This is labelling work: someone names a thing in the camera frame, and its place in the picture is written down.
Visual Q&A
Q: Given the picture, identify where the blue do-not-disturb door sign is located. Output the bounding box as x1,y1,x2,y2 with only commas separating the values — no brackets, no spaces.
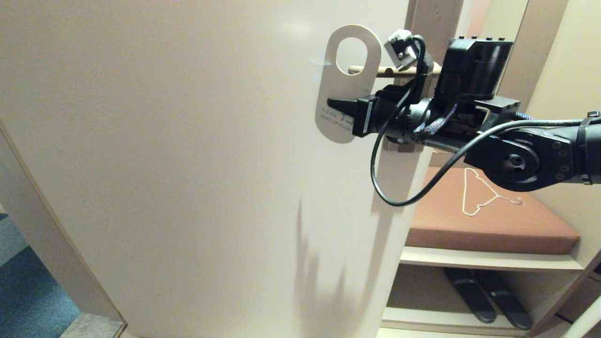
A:
315,24,382,144

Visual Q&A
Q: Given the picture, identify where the beige room door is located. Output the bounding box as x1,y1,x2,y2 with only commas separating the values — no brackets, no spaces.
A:
0,0,465,338

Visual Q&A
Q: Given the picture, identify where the brown leather seat cushion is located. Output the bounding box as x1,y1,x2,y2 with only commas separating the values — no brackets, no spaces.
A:
405,167,579,255

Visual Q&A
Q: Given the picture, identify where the white bench shelf board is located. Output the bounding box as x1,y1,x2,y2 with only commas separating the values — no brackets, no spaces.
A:
400,246,584,273

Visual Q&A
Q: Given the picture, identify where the dark slipper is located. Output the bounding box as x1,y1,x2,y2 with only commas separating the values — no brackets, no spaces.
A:
444,269,497,324
475,270,533,330

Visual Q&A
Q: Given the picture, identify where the white low shelf board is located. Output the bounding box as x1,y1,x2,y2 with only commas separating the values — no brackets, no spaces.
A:
381,307,540,336

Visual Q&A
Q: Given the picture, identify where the white slanted bar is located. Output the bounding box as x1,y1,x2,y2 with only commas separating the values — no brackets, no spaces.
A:
561,296,601,338

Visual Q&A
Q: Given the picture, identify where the beige lever door handle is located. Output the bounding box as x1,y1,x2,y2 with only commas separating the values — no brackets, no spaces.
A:
348,61,443,78

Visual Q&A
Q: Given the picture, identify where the braided right arm cable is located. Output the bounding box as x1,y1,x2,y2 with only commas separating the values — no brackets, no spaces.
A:
413,103,533,139

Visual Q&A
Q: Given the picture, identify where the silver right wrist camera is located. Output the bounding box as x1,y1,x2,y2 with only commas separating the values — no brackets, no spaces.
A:
384,29,418,71

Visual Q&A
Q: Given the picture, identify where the black right camera cable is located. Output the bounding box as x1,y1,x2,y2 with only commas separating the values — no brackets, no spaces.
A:
370,35,592,207

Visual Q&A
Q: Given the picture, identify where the white wire clothes hanger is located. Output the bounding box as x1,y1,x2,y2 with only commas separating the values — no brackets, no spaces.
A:
462,168,523,217

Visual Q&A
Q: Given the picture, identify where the taupe framed wall mirror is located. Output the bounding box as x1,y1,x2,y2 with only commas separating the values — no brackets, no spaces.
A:
428,0,567,170

